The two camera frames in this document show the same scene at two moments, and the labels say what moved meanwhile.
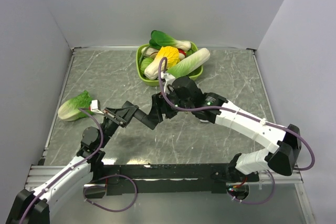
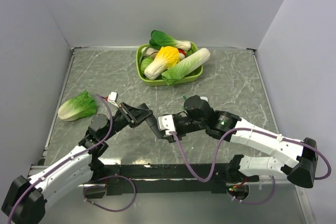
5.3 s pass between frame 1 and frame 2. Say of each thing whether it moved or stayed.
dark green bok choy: stayed
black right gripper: moved
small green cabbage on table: stayed
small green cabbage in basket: stayed
